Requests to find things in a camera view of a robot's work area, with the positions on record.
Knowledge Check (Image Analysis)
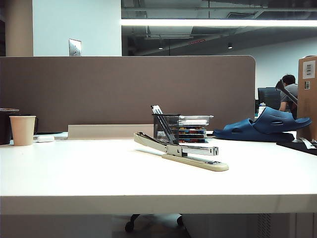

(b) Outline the beige long-reach stapler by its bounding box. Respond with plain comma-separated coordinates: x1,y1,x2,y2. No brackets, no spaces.
133,132,229,172

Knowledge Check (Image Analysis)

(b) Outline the black mesh pen holder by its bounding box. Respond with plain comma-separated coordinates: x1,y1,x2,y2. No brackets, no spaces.
152,113,181,145

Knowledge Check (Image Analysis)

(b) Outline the colourful flat box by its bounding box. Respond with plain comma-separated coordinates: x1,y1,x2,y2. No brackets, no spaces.
178,130,208,138
177,125,207,131
178,137,207,144

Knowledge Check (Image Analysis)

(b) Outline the clear plastic case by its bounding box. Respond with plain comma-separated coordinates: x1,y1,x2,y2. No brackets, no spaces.
178,115,214,126

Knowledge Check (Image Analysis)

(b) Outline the brown desk divider panel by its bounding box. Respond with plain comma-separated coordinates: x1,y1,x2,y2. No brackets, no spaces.
0,55,257,140

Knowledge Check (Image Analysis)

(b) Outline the blue rubber slipper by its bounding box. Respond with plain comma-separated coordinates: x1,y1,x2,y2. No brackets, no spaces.
252,107,313,135
212,118,294,143

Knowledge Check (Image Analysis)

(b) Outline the flat grey pad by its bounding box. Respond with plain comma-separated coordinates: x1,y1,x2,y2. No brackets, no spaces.
33,131,69,140

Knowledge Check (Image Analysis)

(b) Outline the linear ceiling light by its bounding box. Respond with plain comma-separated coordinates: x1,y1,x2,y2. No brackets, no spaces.
120,18,317,27

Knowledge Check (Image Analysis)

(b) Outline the black computer monitor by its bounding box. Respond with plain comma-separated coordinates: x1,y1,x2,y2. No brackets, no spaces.
257,87,282,110

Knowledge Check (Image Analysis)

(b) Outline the small white case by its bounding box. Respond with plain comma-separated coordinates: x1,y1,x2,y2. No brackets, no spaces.
36,135,55,143

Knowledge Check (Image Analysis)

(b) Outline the person in grey shirt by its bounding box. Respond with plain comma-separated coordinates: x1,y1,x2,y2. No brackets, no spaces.
279,74,299,118

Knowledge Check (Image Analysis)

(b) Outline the beige paper cup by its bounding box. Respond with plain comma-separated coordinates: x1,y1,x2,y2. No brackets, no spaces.
9,115,37,146

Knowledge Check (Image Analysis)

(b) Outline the black desk mat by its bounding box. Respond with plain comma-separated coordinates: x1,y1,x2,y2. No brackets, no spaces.
276,138,317,156

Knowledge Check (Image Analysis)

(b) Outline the brown cardboard box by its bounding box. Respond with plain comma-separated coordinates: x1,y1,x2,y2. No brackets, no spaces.
296,56,317,142

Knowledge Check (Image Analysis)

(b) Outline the silver packet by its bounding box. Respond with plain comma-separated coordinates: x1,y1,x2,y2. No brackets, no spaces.
298,137,317,150

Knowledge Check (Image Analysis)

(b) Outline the black cylindrical container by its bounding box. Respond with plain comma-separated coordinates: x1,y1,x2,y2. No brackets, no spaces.
0,108,20,146

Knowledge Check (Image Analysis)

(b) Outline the beige cable tray flap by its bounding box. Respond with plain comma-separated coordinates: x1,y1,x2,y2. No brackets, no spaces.
67,124,155,140

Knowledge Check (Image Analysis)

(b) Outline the metal wall switch plate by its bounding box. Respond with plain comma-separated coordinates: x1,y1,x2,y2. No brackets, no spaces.
68,38,83,57

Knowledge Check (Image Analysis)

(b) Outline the grey rod black handle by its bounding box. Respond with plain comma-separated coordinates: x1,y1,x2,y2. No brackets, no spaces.
275,78,299,104

